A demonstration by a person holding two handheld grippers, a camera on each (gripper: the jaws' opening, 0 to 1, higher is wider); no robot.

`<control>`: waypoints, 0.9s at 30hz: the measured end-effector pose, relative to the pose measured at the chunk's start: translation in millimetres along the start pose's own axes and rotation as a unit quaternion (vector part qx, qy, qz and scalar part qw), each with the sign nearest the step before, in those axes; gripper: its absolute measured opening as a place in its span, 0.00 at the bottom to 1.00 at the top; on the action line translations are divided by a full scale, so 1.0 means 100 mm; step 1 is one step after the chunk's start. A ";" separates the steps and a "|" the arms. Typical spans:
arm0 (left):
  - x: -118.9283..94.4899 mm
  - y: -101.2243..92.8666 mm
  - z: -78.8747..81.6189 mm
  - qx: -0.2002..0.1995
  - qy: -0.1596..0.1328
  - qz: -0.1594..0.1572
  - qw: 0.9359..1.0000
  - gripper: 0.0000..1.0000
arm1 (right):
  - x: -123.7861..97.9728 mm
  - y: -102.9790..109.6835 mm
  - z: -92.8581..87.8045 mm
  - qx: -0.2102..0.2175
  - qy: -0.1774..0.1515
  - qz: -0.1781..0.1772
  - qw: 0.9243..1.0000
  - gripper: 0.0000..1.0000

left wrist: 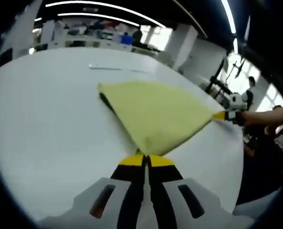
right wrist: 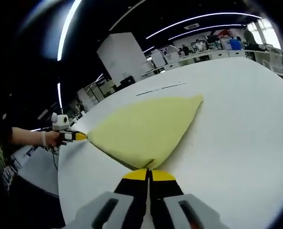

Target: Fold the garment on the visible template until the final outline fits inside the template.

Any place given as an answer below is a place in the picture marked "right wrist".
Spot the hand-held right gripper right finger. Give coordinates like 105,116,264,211
149,169,230,229

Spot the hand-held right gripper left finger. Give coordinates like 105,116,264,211
67,168,149,229

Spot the yellow blue grey garment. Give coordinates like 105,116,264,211
86,94,205,170

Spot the person's left hand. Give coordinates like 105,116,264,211
45,130,63,146

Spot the ceiling strip light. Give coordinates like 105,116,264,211
146,12,262,40
57,83,63,108
57,0,83,62
168,23,247,41

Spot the white storage shelving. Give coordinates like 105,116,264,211
78,81,117,113

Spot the black cabinet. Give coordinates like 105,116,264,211
120,75,135,86

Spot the white square pillar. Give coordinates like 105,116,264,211
96,32,147,87

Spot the long white workbench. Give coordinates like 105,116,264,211
141,49,271,77

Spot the blue bin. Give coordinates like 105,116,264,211
229,39,242,50

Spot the white office chair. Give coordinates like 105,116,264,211
262,46,283,77

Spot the thin black cable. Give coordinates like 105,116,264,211
45,145,60,171

